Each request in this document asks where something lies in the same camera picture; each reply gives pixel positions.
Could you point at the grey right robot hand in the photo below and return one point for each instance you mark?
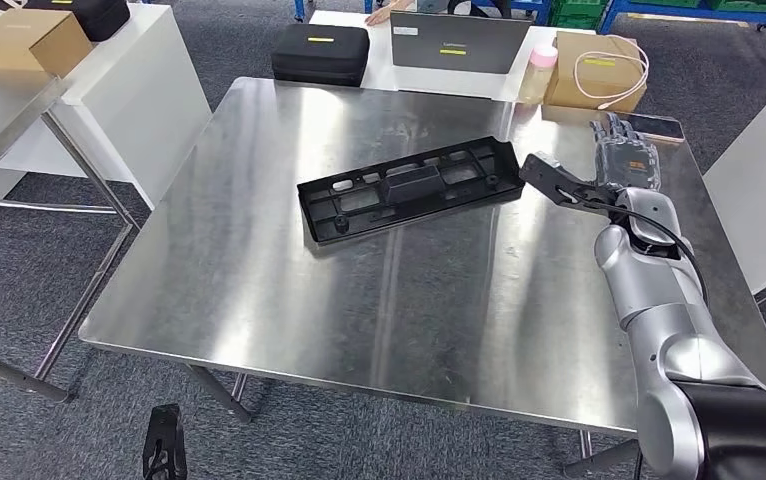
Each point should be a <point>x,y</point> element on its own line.
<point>628,166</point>

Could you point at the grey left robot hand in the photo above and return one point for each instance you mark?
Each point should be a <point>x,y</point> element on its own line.
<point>166,444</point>

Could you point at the long black plastic part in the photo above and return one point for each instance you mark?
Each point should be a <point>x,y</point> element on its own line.
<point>409,192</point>

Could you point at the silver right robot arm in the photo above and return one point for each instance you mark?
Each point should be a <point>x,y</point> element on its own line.
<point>661,298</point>

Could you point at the blue metal shelf rack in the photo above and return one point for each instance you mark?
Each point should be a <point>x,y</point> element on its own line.
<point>674,11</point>

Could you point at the stainless steel workbench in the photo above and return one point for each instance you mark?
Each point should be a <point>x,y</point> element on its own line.
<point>356,298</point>

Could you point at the smartphone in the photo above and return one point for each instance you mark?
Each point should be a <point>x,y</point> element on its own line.
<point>671,127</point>

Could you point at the cardboard box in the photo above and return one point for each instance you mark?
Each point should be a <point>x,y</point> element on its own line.
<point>25,43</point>
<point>568,86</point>

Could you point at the clear cup pink lid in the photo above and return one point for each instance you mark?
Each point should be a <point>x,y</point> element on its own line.
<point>538,69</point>

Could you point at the white cabinet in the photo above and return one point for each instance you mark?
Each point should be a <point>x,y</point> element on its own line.
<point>144,119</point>
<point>760,179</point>

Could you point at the green plastic crate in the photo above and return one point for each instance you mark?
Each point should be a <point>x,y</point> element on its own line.
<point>747,4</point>
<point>582,12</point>

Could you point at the white desk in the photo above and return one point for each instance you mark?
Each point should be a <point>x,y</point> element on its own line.
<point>449,85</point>

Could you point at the dark grey laptop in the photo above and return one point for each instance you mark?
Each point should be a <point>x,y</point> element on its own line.
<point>459,43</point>

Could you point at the person's hand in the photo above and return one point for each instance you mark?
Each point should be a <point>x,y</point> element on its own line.
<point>390,13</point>

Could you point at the black zip case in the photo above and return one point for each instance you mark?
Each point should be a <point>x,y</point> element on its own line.
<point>91,16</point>
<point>320,56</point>

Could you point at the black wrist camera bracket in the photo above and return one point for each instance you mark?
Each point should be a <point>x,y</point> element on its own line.
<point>548,175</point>

